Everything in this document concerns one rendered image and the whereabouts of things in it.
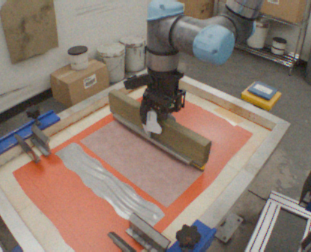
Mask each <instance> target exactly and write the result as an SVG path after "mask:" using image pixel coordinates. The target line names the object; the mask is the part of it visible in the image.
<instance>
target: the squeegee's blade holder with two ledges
mask: <svg viewBox="0 0 311 252"><path fill-rule="evenodd" d="M112 117H113V118H114V119H116V120H118V121H120V122H121V123H123V124H124V125H126V126H127V127H129V128H131V129H132V130H134V131H135V132H137V133H138V134H139V135H142V136H144V137H145V138H146V139H147V140H149V141H151V142H153V143H154V144H156V145H158V146H159V147H160V148H162V149H165V150H166V151H167V152H168V153H170V154H171V155H174V156H175V157H177V158H178V159H179V160H182V161H183V162H185V163H186V164H191V163H192V159H189V158H188V157H187V156H185V155H184V154H182V153H180V152H178V151H177V150H176V149H174V148H172V147H170V146H169V145H167V144H165V143H164V142H161V141H160V140H158V138H156V137H155V136H152V135H151V136H148V135H147V134H146V133H145V131H144V130H143V129H141V128H140V127H137V126H136V125H135V124H133V123H131V121H128V120H126V119H125V118H123V117H122V116H120V115H119V114H116V113H115V114H113V115H112Z"/></svg>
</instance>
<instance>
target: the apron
mask: <svg viewBox="0 0 311 252"><path fill-rule="evenodd" d="M53 2H54V1H53V0H7V1H6V2H5V3H4V4H3V6H1V10H0V16H1V21H2V25H3V30H4V34H5V39H6V41H7V43H6V44H7V48H8V51H9V55H10V60H11V63H12V64H13V63H16V62H19V61H21V60H23V59H26V58H29V57H31V56H34V55H37V54H39V53H45V52H46V51H47V50H50V49H52V48H56V47H58V33H57V31H58V30H57V27H56V26H57V24H56V18H55V8H54V3H53Z"/></svg>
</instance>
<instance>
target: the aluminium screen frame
mask: <svg viewBox="0 0 311 252"><path fill-rule="evenodd" d="M125 80H127V79H125ZM125 80H123V81H125ZM123 81H121V82H120V83H118V84H115V85H112V86H110V87H109V88H107V89H105V90H103V91H100V92H99V93H97V94H95V95H94V96H92V97H90V98H87V99H85V100H84V101H81V102H80V103H78V104H77V105H75V106H72V107H70V108H69V109H66V110H65V111H64V112H60V113H59V114H58V115H57V116H58V117H60V118H61V121H59V122H56V123H55V124H53V125H51V126H50V127H47V128H45V129H44V130H43V132H44V133H45V135H46V136H48V137H49V138H50V137H53V136H54V135H55V134H56V133H58V132H61V131H62V130H64V129H65V128H67V127H70V126H71V125H72V124H74V123H75V122H79V120H81V119H83V118H85V117H86V116H89V115H91V114H92V113H94V112H96V111H97V110H98V109H102V108H103V107H105V106H106V105H108V104H109V98H108V96H109V91H110V90H113V89H117V90H119V91H120V92H122V93H124V94H125V95H127V94H129V93H131V92H132V91H133V90H135V89H137V88H134V89H127V90H126V88H125V86H124V84H123ZM178 87H179V88H180V89H183V90H185V91H187V92H189V93H191V94H193V95H195V96H197V97H200V98H203V99H205V100H207V101H209V102H211V103H212V104H216V105H217V106H220V107H222V108H224V109H225V110H228V111H231V112H232V113H235V114H236V115H238V116H240V117H243V118H245V119H247V120H248V121H251V122H253V123H256V124H257V125H259V126H261V127H264V128H265V129H267V130H268V131H271V132H270V135H268V137H267V138H266V140H265V141H264V142H263V143H262V144H261V145H260V148H258V149H257V151H256V153H255V154H254V155H253V156H252V157H251V158H250V160H249V161H248V163H246V165H245V166H244V168H243V169H242V170H241V171H240V172H239V173H238V174H237V176H236V177H235V179H233V180H232V183H231V184H229V185H228V187H227V188H226V189H225V190H224V191H223V193H222V194H220V196H219V197H218V198H217V200H216V201H215V202H213V205H212V206H210V207H209V209H208V210H207V211H206V212H205V213H204V214H203V215H202V217H201V218H200V219H199V221H201V222H203V223H204V224H206V225H207V226H208V227H210V228H214V227H215V228H216V230H217V229H218V227H219V226H220V224H221V223H222V222H223V221H224V220H225V219H226V217H227V216H228V215H229V213H230V212H231V211H232V209H234V207H235V206H236V205H237V204H238V202H239V201H240V199H241V198H242V197H243V195H244V194H245V193H246V192H247V189H249V188H250V186H251V184H252V183H253V182H254V181H255V180H256V178H257V177H258V175H259V173H260V172H261V171H262V170H263V168H264V167H265V165H266V164H267V162H268V161H269V160H270V158H271V157H272V154H274V152H275V151H276V149H277V147H278V146H279V144H280V143H281V141H283V138H284V137H285V135H286V134H287V133H288V130H289V127H290V123H288V122H287V121H285V120H283V119H280V118H278V117H276V116H275V115H271V114H270V113H268V112H265V111H264V110H263V109H259V108H257V107H255V106H253V105H251V104H249V103H245V102H243V101H242V100H239V99H237V98H236V97H234V96H230V95H228V94H226V93H224V92H221V91H219V90H218V89H215V88H211V87H209V86H208V85H205V84H203V83H201V82H199V81H197V80H194V79H191V78H188V77H187V76H184V77H183V78H181V79H179V84H178ZM24 152H25V150H24V149H23V148H22V147H21V145H20V144H19V145H18V144H17V145H15V146H14V147H12V148H11V149H9V150H7V151H6V152H4V153H3V154H0V167H1V166H3V165H4V164H6V163H7V162H10V161H11V160H13V159H14V158H16V157H18V156H19V155H21V154H23V153H24ZM0 216H1V217H2V219H3V221H4V222H5V224H6V225H7V227H8V229H9V230H10V232H11V234H12V235H13V236H14V238H15V239H16V241H17V243H18V244H19V245H20V247H21V248H22V250H23V251H24V252H46V251H45V250H44V249H43V248H42V246H41V245H40V243H38V241H37V239H36V238H35V237H34V236H33V234H32V233H31V231H30V230H29V229H28V227H27V226H26V225H25V223H24V222H23V221H22V219H21V217H20V216H19V215H18V213H17V212H16V210H15V209H14V207H13V206H12V205H11V204H10V201H8V198H7V197H6V195H4V192H3V191H2V189H1V188H0Z"/></svg>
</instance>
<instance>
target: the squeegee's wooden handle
mask: <svg viewBox="0 0 311 252"><path fill-rule="evenodd" d="M108 98H109V110H110V112H111V113H113V114H115V113H116V114H119V115H120V116H122V117H123V118H125V119H126V120H128V121H130V122H131V123H133V124H135V125H136V126H137V127H138V128H141V129H143V130H145V129H144V127H143V125H142V123H141V120H140V116H139V108H140V106H141V102H139V101H138V100H134V99H132V97H130V96H128V95H126V94H124V93H122V92H120V91H119V90H117V89H113V90H110V91H109V96H108ZM151 110H153V109H152V108H151ZM153 111H155V110H153ZM155 113H156V114H157V123H158V124H159V126H160V127H161V129H162V132H161V134H158V133H153V132H152V134H151V135H152V136H154V137H156V138H158V140H160V141H161V142H164V143H165V144H167V145H168V146H170V147H172V148H174V149H176V150H177V151H178V152H180V153H182V154H184V155H185V156H187V157H188V158H189V159H192V163H193V164H195V165H197V166H198V167H200V168H203V166H204V165H205V164H206V163H207V162H208V158H209V155H210V151H211V140H209V139H207V138H205V137H203V136H202V135H200V134H199V133H196V132H194V131H192V130H191V129H189V128H188V127H185V126H183V125H182V124H179V123H178V122H176V121H173V120H172V119H170V118H168V117H167V121H166V120H165V119H164V118H161V117H160V114H159V113H157V112H156V111H155Z"/></svg>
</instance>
